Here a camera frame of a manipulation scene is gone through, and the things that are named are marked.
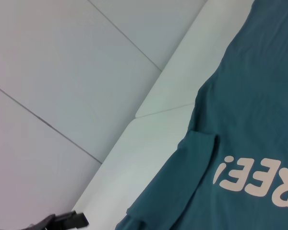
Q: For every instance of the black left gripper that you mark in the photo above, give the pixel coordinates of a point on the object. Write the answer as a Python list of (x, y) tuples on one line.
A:
[(44, 224)]

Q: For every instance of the teal t-shirt with FREE print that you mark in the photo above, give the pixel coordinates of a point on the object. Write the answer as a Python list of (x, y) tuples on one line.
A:
[(242, 119)]

